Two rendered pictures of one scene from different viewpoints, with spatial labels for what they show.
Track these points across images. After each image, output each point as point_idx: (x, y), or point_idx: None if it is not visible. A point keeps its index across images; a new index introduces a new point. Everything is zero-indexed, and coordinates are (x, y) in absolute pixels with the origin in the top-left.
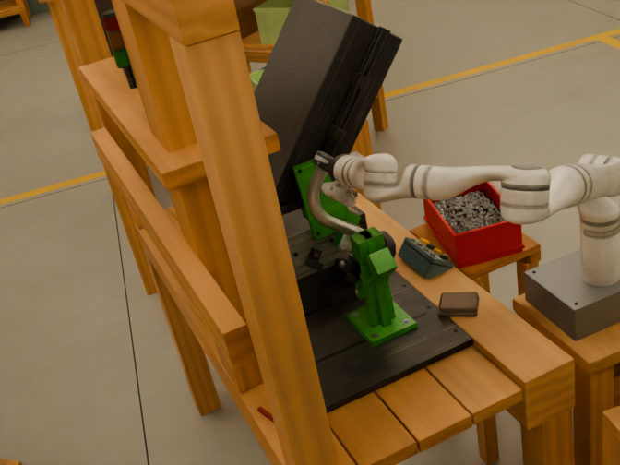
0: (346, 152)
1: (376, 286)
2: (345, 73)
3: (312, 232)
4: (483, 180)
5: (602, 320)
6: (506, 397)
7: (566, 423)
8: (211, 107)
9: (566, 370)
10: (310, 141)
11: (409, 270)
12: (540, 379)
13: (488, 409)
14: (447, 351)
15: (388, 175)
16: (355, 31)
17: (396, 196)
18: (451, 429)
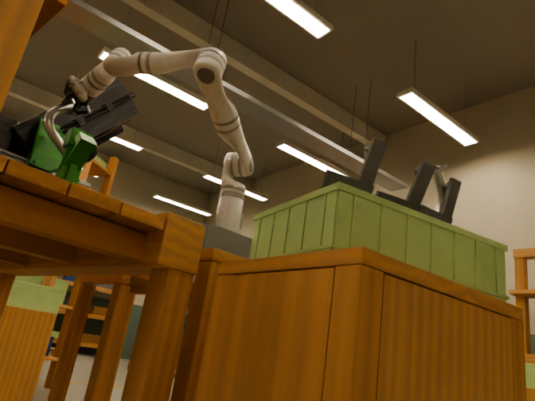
0: None
1: (71, 165)
2: (100, 99)
3: (30, 157)
4: (187, 56)
5: (224, 248)
6: (153, 213)
7: (186, 289)
8: None
9: (198, 231)
10: (60, 115)
11: None
12: (180, 219)
13: (136, 209)
14: None
15: (125, 56)
16: (116, 86)
17: (126, 59)
18: (102, 198)
